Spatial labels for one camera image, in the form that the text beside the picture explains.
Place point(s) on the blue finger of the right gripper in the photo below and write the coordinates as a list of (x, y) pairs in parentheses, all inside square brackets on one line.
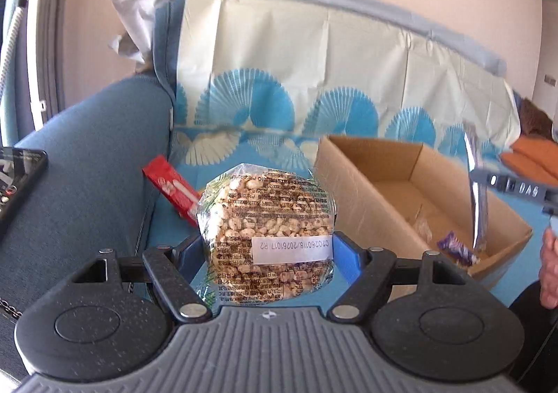
[(516, 186)]

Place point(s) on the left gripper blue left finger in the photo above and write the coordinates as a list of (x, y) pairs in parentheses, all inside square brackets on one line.
[(188, 257)]

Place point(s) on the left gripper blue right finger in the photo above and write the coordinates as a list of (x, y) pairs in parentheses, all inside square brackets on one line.
[(349, 258)]

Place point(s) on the white silver stick packet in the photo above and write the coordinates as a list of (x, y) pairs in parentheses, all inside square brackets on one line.
[(478, 192)]

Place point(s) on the round puffed grain cake packet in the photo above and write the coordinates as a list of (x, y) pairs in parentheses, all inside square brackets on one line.
[(268, 236)]

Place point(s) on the long red snack bar wrapper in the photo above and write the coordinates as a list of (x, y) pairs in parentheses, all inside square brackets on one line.
[(181, 195)]

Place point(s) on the purple candy wrapper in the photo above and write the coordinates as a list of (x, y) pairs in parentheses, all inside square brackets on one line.
[(457, 251)]

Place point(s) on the person's right hand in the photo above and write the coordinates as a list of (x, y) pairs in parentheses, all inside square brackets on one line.
[(548, 274)]

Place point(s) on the brown cushion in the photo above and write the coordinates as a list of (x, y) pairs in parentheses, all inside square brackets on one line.
[(533, 121)]

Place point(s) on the brown cardboard box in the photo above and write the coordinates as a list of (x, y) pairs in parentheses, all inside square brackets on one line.
[(400, 196)]

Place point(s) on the black smartphone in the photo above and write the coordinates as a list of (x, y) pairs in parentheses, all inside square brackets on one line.
[(20, 170)]

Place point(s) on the blue fan-pattern sofa cover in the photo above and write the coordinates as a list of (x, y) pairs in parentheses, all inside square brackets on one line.
[(252, 88)]

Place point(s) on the grey window curtain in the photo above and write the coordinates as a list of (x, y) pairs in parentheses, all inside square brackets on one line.
[(34, 93)]

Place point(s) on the white clothes drying rack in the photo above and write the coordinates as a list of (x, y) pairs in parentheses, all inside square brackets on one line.
[(17, 5)]

